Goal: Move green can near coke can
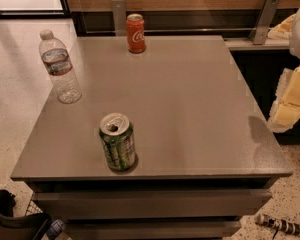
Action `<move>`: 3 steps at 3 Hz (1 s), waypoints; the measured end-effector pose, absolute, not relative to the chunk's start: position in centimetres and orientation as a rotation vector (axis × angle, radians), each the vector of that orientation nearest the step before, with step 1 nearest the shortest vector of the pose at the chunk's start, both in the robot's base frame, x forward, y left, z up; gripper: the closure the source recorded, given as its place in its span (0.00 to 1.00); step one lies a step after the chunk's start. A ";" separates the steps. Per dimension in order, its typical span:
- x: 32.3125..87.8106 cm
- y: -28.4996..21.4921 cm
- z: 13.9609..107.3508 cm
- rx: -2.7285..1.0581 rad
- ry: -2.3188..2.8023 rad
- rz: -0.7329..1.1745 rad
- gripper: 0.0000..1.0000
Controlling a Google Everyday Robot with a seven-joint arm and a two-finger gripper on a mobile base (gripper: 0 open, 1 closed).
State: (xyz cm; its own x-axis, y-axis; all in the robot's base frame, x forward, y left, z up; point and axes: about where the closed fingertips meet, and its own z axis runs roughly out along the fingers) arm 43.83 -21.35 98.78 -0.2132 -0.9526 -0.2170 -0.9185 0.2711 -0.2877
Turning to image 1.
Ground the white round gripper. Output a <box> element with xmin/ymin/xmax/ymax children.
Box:
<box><xmin>267</xmin><ymin>8</ymin><xmax>300</xmax><ymax>133</ymax></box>

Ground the green soda can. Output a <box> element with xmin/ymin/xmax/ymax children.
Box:
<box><xmin>99</xmin><ymin>113</ymin><xmax>136</xmax><ymax>171</ymax></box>

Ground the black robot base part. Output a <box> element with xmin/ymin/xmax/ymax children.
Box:
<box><xmin>0</xmin><ymin>189</ymin><xmax>52</xmax><ymax>240</ymax></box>

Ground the red coke can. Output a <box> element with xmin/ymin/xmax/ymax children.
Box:
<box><xmin>126</xmin><ymin>13</ymin><xmax>146</xmax><ymax>53</ymax></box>

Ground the grey cabinet with drawers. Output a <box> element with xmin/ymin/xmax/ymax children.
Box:
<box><xmin>12</xmin><ymin>36</ymin><xmax>291</xmax><ymax>240</ymax></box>

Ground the clear plastic water bottle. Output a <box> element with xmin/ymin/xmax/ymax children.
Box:
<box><xmin>39</xmin><ymin>30</ymin><xmax>82</xmax><ymax>104</ymax></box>

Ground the blue round cap object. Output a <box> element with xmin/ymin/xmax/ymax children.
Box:
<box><xmin>46</xmin><ymin>220</ymin><xmax>67</xmax><ymax>240</ymax></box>

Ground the right metal wall bracket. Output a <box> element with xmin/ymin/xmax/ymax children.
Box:
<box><xmin>249</xmin><ymin>0</ymin><xmax>281</xmax><ymax>45</ymax></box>

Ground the metal wall bracket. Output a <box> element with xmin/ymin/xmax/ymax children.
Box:
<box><xmin>249</xmin><ymin>0</ymin><xmax>281</xmax><ymax>45</ymax></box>
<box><xmin>111</xmin><ymin>0</ymin><xmax>126</xmax><ymax>36</ymax></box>

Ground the black white striped cable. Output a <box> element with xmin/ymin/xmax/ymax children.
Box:
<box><xmin>254</xmin><ymin>213</ymin><xmax>300</xmax><ymax>239</ymax></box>

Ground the left metal wall bracket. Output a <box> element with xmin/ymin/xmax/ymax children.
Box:
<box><xmin>111</xmin><ymin>0</ymin><xmax>126</xmax><ymax>36</ymax></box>

